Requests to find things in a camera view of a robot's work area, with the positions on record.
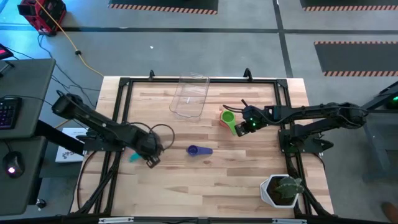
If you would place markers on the red machine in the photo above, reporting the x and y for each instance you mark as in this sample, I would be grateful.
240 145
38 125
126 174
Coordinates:
43 15

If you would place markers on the teal measuring cup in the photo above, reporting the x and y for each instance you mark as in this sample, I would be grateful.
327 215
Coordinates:
134 158

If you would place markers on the black computer mouse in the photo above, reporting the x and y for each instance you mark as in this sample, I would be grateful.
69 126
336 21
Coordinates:
14 161

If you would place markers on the silver metal bracket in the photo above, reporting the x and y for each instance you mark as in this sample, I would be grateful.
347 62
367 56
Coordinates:
115 220
289 221

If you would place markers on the black keyboard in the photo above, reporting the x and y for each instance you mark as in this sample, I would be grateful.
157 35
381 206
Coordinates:
9 112

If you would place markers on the black round knob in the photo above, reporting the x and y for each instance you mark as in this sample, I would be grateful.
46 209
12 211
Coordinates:
41 203

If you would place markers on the green measuring cup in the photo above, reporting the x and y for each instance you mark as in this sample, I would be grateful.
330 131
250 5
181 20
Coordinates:
228 117

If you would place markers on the green cactus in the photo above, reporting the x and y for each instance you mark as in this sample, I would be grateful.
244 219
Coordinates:
289 188

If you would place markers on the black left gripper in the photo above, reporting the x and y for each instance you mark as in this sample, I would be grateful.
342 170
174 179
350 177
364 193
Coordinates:
150 147

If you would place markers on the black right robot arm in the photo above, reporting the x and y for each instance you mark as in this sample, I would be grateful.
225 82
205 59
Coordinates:
311 110

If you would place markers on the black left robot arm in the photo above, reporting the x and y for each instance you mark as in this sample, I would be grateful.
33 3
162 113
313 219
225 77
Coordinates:
102 124

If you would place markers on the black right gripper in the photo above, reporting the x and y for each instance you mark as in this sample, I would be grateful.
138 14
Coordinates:
253 116

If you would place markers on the orange-red measuring cup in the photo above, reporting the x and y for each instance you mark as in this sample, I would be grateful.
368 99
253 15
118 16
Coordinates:
221 123

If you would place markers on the clear plastic basket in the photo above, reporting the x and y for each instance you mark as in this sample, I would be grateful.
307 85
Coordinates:
189 93

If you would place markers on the grey desk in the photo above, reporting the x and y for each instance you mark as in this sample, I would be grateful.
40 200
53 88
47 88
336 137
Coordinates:
28 81

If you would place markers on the white geometric planter pot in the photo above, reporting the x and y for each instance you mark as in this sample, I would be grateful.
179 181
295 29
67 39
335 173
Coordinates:
264 193

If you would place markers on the black striped-edge floor mat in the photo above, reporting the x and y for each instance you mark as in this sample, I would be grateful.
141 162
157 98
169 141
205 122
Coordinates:
357 59
342 2
161 3

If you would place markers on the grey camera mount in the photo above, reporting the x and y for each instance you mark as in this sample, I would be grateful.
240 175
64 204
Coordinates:
203 221

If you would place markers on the black device with pink light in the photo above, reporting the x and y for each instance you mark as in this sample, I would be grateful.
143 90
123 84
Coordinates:
4 52

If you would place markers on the black frame clamp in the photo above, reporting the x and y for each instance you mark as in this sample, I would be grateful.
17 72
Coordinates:
151 74
247 74

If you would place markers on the black device with green light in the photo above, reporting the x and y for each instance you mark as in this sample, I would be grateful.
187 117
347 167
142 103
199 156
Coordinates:
393 102

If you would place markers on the purple measuring cup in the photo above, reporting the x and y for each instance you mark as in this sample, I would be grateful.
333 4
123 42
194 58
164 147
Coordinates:
192 150

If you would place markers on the black aluminium table frame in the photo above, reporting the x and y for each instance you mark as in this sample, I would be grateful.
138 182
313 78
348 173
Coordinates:
217 80

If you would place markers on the white cardboard box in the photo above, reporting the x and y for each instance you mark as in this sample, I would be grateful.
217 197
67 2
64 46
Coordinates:
66 155

